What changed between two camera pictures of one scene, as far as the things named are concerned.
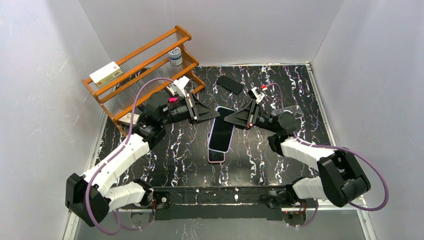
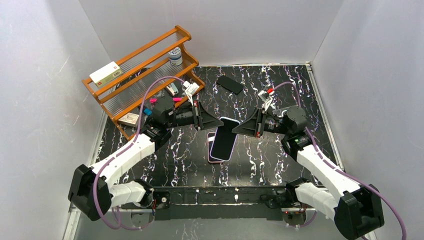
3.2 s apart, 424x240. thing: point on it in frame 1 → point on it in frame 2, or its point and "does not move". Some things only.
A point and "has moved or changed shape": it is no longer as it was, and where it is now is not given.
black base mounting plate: x=216 y=202 does not move
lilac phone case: x=220 y=137 has moved or changed shape
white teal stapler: x=172 y=88 does not move
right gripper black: x=250 y=115 → x=260 y=122
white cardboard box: x=111 y=71 does not move
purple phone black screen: x=214 y=156 → x=211 y=139
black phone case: x=231 y=85 does not move
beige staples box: x=126 y=120 does not move
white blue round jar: x=175 y=55 does not move
